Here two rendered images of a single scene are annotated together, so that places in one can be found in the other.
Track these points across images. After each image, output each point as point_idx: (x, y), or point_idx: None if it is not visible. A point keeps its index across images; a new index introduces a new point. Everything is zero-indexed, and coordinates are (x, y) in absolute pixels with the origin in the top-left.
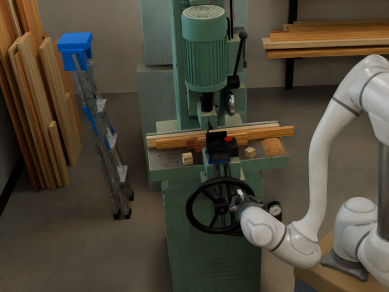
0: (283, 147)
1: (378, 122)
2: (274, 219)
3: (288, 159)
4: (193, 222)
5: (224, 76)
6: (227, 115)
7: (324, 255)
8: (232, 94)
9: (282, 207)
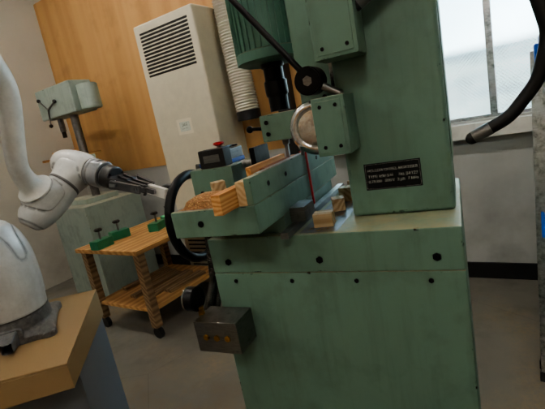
0: (197, 209)
1: None
2: (59, 161)
3: (172, 220)
4: None
5: (240, 45)
6: (454, 216)
7: (63, 312)
8: (301, 105)
9: (181, 300)
